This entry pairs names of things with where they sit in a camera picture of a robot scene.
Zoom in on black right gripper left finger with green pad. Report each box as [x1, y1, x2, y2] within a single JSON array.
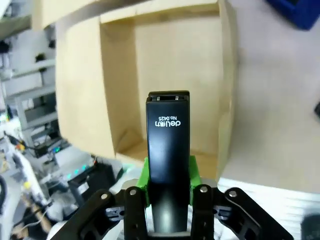
[[67, 156, 151, 240]]

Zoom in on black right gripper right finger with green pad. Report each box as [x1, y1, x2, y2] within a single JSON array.
[[188, 155, 295, 240]]

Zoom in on black Deli stapler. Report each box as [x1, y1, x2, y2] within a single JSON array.
[[145, 90, 191, 233]]

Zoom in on black equipment box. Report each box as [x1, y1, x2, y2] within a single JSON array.
[[67, 161, 120, 210]]

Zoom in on open brown cardboard box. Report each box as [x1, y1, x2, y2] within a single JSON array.
[[31, 0, 241, 185]]

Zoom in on dark round object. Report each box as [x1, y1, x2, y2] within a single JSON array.
[[299, 213, 320, 240]]

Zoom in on grey metal shelf rack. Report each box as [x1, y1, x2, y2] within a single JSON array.
[[0, 29, 60, 151]]

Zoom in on blue case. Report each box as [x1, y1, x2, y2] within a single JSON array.
[[264, 0, 320, 31]]

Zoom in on grey network switch green lights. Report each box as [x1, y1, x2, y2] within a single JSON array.
[[53, 147, 99, 181]]

